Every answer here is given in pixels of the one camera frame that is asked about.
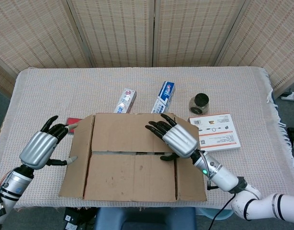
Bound white red toothpaste box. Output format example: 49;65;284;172
113;88;137;115

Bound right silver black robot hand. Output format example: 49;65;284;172
145;114;201;161

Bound blue chair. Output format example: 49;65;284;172
94;206;197;230

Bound blue white toothpaste box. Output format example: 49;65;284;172
151;80;176;114

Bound woven folding screen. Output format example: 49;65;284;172
0;0;294;99

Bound flat white product box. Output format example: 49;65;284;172
188;113;242;152

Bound black devices under table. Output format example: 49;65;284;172
63;207;97;230

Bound red brown cardboard box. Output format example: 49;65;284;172
57;112;207;202

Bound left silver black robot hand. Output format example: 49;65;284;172
19;115;79;170

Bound black cable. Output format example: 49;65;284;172
209;191;237;230

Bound white woven tablecloth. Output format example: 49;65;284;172
0;67;294;209

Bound light blue bin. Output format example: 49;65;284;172
196;207;234;220

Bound glass jar with black lid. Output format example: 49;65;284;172
189;93;210;115

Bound red ink pad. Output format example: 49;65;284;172
66;117;83;135

